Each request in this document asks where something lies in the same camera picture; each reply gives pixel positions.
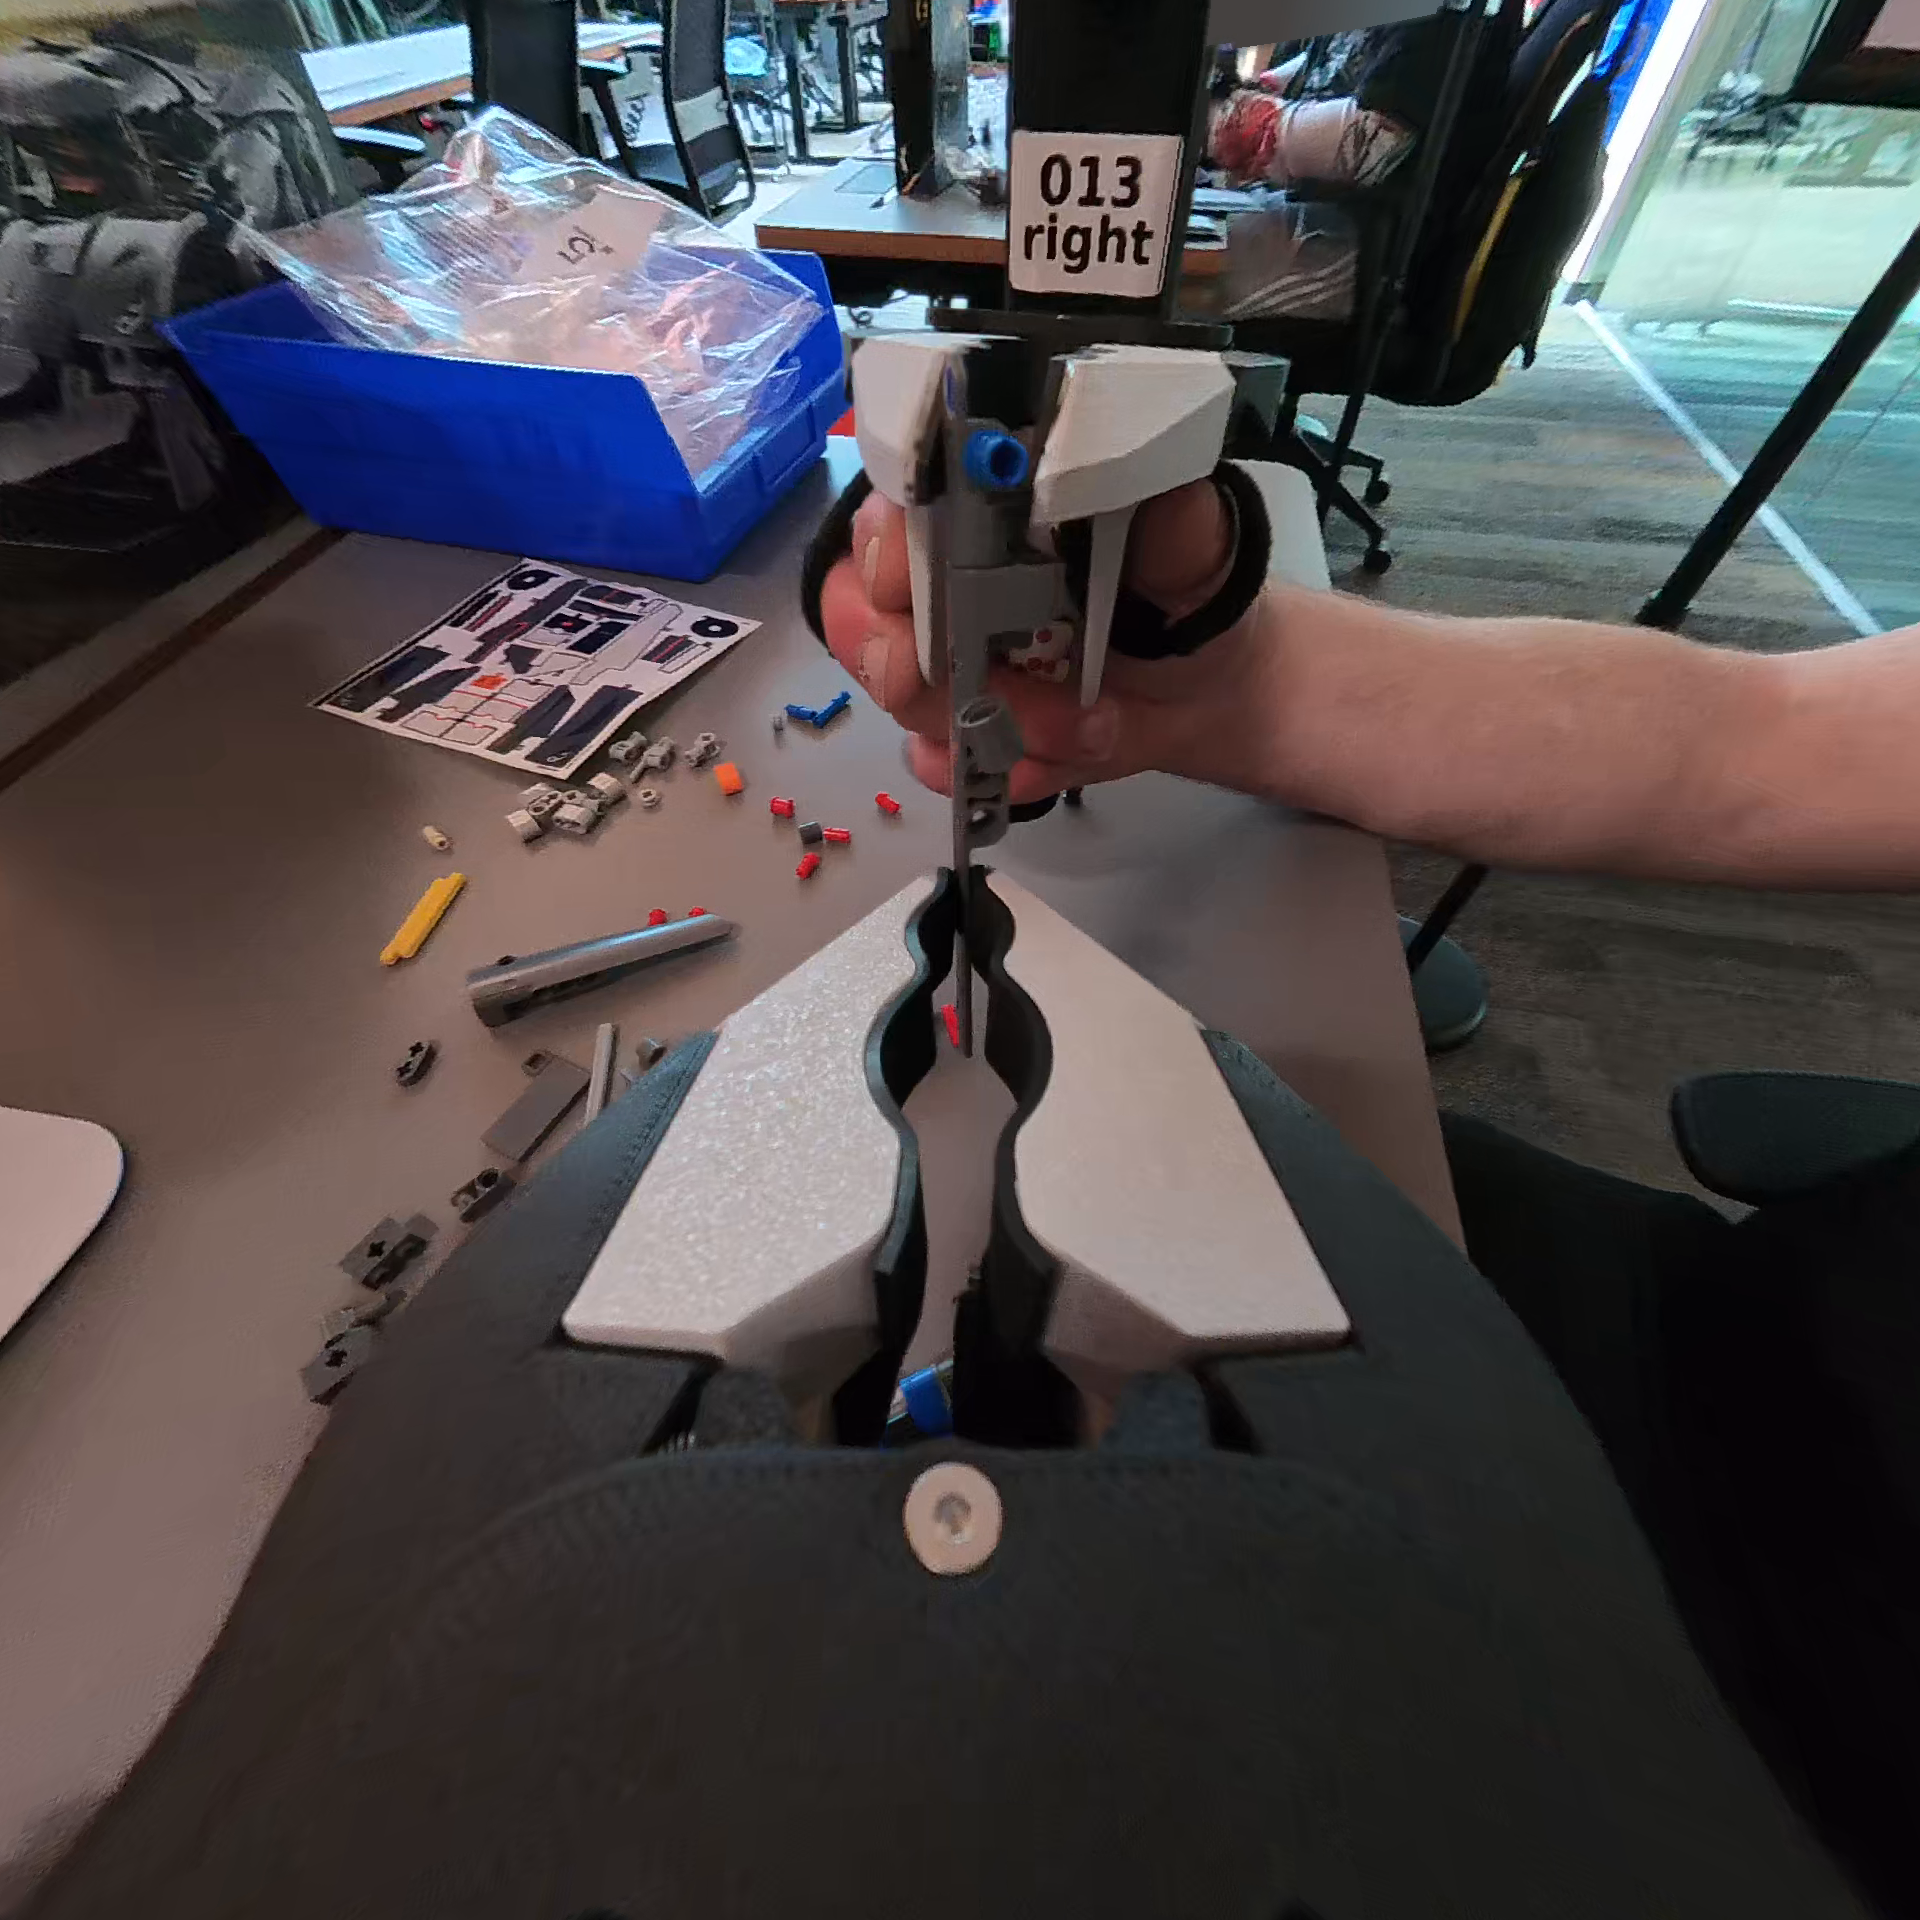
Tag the black tripod leg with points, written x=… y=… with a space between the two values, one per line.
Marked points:
x=1769 y=448

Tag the person's dark trousers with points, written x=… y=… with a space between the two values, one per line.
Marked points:
x=1725 y=1502

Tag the grey long lego axle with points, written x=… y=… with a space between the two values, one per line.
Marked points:
x=602 y=1069

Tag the plain grey lego panel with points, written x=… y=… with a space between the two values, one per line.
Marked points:
x=601 y=960

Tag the clear plastic bag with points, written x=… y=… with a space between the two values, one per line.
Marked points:
x=525 y=301

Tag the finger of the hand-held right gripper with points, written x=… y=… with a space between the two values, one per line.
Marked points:
x=893 y=411
x=1138 y=430

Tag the blue lego pins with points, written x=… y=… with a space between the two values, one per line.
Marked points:
x=823 y=708

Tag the yellow lego axle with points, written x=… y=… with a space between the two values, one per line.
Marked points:
x=422 y=920

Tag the blue plastic storage bin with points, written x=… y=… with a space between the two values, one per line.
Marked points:
x=449 y=448

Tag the person's right forearm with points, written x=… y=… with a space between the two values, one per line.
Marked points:
x=1576 y=750

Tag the black mesh office chair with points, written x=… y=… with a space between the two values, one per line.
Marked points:
x=705 y=107

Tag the person's right hand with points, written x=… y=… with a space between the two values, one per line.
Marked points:
x=1170 y=721

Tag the grey flat lego plate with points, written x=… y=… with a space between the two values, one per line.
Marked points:
x=535 y=1111

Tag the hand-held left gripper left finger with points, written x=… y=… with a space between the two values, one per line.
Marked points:
x=750 y=1170

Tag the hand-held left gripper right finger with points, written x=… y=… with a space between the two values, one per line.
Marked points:
x=1170 y=1184

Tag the cluster of dark grey connectors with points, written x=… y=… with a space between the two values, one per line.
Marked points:
x=384 y=1254

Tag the scattered red lego pins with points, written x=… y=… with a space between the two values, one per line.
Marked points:
x=809 y=865

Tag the wooden office desk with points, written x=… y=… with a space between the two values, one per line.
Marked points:
x=870 y=226

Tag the small black lego connector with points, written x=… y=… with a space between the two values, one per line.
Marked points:
x=417 y=1061

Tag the black chair with backpack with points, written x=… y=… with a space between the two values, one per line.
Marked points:
x=1501 y=180

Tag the dark lego set box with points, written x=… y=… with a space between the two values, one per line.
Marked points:
x=134 y=226

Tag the white book stand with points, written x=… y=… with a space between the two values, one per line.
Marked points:
x=47 y=1217

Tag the orange-striped grey lego panel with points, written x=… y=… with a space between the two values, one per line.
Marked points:
x=990 y=601

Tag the black chair armrest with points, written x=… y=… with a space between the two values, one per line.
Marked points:
x=1802 y=1124

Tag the lego sticker sheet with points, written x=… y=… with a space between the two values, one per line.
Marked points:
x=525 y=675

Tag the round teal stand base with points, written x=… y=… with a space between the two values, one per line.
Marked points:
x=1448 y=982

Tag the cluster of light grey connectors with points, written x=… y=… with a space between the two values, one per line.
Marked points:
x=578 y=812

